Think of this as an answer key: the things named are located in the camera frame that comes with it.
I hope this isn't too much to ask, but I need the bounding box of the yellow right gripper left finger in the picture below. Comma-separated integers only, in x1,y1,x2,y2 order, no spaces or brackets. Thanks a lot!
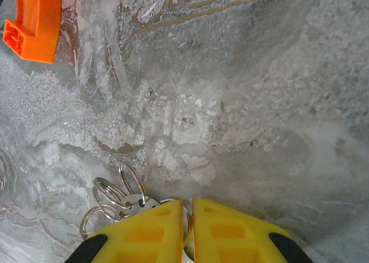
65,199,185,263

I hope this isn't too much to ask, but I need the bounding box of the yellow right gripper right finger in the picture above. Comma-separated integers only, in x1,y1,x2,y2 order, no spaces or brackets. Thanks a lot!
191,197,315,263

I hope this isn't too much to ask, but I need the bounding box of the silver split keyring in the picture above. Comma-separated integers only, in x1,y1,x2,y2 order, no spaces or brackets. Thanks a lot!
161,198,193,246

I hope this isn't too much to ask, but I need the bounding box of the small silver split ring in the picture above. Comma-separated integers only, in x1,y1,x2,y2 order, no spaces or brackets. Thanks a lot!
119,162,145,202
79,206,101,241
92,176,131,215

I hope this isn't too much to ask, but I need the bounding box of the orange curved plastic piece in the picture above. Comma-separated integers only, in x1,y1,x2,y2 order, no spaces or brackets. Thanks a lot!
2,0,62,65

